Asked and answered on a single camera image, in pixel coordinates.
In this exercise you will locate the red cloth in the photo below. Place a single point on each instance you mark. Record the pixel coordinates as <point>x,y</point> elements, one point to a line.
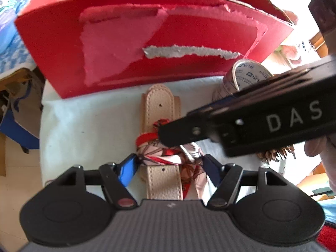
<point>328,237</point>

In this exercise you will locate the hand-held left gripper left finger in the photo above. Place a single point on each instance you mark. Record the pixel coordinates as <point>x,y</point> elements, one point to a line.
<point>128,170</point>

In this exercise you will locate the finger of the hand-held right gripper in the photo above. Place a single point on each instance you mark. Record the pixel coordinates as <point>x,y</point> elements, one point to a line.
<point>249,94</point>
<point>183,132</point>

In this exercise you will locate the brown paper bag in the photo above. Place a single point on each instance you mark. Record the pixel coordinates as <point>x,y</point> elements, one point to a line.
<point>26,94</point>

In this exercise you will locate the person's right hand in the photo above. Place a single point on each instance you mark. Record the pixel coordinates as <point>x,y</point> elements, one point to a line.
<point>316,147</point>

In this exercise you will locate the printed packing tape roll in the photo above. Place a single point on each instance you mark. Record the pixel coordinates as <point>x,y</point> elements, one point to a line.
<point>246,76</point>

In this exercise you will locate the red patterned silk scarf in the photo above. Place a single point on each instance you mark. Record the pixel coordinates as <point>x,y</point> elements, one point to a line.
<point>168,153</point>

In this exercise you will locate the red cardboard box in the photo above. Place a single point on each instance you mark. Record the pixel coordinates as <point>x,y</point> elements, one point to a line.
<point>183,31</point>

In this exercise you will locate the beige leather belt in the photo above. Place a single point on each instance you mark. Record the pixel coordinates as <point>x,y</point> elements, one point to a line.
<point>160,97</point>

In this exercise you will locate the blue bag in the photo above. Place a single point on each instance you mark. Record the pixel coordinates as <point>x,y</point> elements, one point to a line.
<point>15,131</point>

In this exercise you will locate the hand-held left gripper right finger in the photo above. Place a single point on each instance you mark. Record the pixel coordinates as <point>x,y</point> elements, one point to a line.
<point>212,169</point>

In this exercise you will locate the white desktop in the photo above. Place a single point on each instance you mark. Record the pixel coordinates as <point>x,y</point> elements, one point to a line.
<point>92,126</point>

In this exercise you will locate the brown pine cone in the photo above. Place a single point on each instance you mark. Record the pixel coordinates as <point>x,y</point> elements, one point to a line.
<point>273,153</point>

